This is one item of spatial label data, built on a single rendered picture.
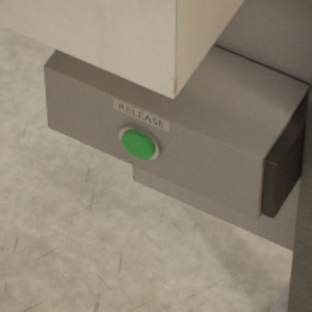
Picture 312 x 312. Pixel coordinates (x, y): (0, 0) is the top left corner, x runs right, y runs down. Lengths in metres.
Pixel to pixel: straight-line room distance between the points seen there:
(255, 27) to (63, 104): 0.17
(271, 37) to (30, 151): 1.50
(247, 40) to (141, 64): 0.23
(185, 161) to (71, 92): 0.11
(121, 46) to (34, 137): 1.69
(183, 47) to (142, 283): 1.55
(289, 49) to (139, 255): 1.38
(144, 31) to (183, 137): 0.23
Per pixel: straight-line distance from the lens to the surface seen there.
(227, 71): 1.50
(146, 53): 1.27
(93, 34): 1.28
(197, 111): 1.47
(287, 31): 1.46
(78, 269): 2.81
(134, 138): 1.49
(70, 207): 2.88
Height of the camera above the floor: 2.33
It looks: 53 degrees down
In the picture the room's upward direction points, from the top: straight up
